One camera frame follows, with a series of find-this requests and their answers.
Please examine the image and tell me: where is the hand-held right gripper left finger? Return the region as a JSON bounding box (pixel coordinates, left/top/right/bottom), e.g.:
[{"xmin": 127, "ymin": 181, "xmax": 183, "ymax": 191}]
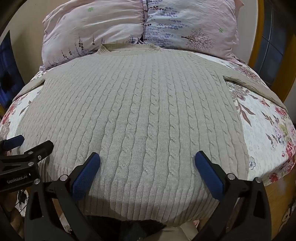
[{"xmin": 24, "ymin": 152, "xmax": 102, "ymax": 241}]

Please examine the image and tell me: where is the floral bedspread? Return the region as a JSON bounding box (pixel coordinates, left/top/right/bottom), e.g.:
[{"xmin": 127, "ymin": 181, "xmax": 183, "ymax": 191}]
[{"xmin": 0, "ymin": 52, "xmax": 296, "ymax": 219}]

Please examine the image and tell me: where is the blue curtain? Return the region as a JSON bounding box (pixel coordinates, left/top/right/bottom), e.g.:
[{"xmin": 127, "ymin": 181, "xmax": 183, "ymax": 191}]
[{"xmin": 0, "ymin": 30, "xmax": 25, "ymax": 109}]

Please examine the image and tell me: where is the pink ruffled pillow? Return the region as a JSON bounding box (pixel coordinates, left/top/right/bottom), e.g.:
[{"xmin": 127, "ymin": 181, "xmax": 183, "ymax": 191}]
[{"xmin": 39, "ymin": 0, "xmax": 147, "ymax": 71}]

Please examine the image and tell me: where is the beige cable knit sweater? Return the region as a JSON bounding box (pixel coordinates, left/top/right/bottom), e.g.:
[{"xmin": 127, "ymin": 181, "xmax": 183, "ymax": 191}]
[{"xmin": 14, "ymin": 44, "xmax": 287, "ymax": 222}]

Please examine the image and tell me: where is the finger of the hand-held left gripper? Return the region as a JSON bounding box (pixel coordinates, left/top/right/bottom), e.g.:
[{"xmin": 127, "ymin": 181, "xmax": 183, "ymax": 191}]
[
  {"xmin": 20, "ymin": 140, "xmax": 54, "ymax": 163},
  {"xmin": 0, "ymin": 135, "xmax": 25, "ymax": 152}
]

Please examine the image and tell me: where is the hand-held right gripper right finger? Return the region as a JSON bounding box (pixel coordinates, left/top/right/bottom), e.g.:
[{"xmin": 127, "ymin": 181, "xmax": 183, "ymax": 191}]
[{"xmin": 194, "ymin": 151, "xmax": 271, "ymax": 241}]

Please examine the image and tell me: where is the lavender print pillow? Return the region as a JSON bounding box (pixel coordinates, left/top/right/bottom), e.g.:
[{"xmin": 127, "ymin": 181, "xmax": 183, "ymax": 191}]
[{"xmin": 139, "ymin": 0, "xmax": 245, "ymax": 65}]

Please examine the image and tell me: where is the dark tiled panel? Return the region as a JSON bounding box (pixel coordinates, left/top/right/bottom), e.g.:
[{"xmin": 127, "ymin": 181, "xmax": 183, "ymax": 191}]
[{"xmin": 253, "ymin": 0, "xmax": 296, "ymax": 93}]

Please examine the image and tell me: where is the wooden headboard frame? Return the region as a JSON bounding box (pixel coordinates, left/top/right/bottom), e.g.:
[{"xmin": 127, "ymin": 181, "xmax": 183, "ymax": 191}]
[{"xmin": 246, "ymin": 0, "xmax": 296, "ymax": 105}]

